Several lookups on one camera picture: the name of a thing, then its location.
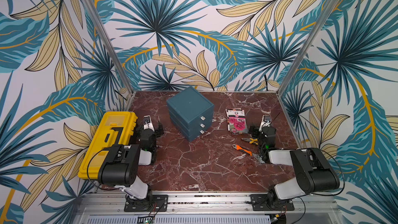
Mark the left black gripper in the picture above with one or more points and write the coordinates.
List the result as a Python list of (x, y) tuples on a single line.
[(159, 130)]

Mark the teal drawer cabinet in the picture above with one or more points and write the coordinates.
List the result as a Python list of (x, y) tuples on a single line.
[(191, 113)]

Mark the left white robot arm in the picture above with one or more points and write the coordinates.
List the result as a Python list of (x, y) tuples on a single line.
[(119, 170)]

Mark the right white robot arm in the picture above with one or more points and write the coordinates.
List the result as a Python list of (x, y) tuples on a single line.
[(313, 172)]

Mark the orange adjustable wrench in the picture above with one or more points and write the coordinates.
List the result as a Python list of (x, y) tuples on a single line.
[(250, 153)]

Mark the yellow plastic toolbox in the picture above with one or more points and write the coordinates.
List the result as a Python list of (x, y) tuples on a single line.
[(115, 128)]

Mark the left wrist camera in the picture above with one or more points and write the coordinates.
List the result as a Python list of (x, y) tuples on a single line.
[(147, 123)]

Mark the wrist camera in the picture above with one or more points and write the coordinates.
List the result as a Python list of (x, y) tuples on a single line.
[(266, 121), (147, 123)]

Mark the yellow handled pliers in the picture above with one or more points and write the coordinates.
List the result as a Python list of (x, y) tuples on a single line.
[(251, 141)]

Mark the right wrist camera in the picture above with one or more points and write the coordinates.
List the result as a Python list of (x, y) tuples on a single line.
[(266, 121)]

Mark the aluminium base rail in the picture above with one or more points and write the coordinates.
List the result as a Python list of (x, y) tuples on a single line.
[(209, 207)]

